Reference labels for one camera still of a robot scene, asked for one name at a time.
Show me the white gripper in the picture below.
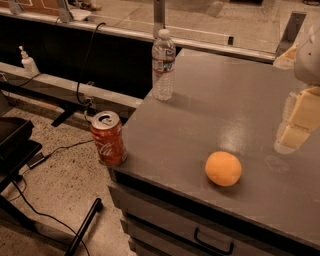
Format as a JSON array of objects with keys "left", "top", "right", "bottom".
[{"left": 273, "top": 23, "right": 320, "bottom": 154}]

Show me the clear plastic water bottle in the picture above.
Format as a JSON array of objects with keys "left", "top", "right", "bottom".
[{"left": 152, "top": 29, "right": 176, "bottom": 101}]

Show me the red coke can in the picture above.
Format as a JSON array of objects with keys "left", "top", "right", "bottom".
[{"left": 90, "top": 111, "right": 127, "bottom": 167}]

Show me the white pump dispenser bottle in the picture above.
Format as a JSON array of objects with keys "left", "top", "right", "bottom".
[{"left": 19, "top": 46, "right": 40, "bottom": 77}]

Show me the orange fruit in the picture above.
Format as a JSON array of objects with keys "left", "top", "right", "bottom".
[{"left": 205, "top": 151, "right": 242, "bottom": 187}]

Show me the grey cabinet drawer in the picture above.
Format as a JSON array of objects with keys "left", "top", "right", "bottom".
[{"left": 109, "top": 184, "right": 277, "bottom": 256}]

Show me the black chair base leg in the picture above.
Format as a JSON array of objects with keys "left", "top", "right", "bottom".
[{"left": 64, "top": 198, "right": 103, "bottom": 256}]

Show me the small black floor device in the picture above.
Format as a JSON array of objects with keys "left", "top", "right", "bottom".
[{"left": 27, "top": 153, "right": 46, "bottom": 169}]

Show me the black equipment stand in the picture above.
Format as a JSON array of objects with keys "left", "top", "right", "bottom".
[{"left": 0, "top": 116, "right": 42, "bottom": 231}]

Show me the metal railing post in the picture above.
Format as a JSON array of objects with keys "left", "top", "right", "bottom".
[{"left": 153, "top": 0, "right": 165, "bottom": 38}]

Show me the black drawer handle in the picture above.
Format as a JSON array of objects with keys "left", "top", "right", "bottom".
[{"left": 193, "top": 227, "right": 235, "bottom": 256}]

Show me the black hanging cable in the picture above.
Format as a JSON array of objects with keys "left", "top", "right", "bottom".
[{"left": 75, "top": 21, "right": 107, "bottom": 106}]

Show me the black floor cable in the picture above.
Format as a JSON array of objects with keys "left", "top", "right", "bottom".
[{"left": 8, "top": 139, "right": 95, "bottom": 256}]

